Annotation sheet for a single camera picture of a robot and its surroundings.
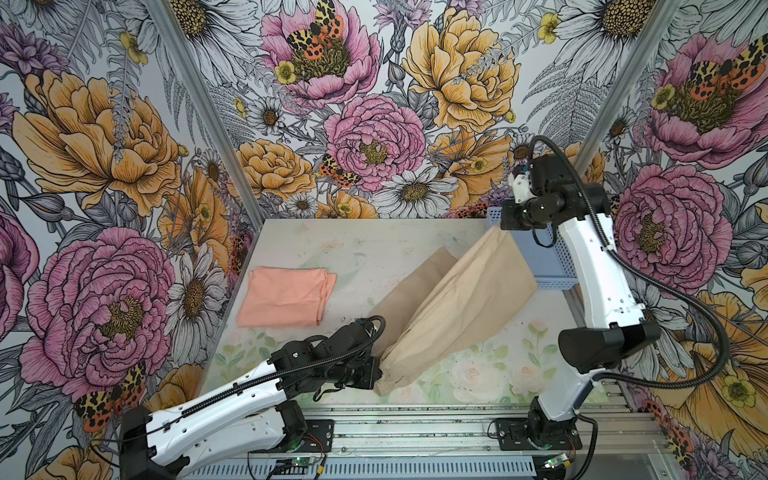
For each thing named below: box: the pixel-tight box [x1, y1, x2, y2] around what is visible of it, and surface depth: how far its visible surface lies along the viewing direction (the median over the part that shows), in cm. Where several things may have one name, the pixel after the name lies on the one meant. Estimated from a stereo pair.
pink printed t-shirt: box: [236, 266, 337, 328], surface depth 101 cm
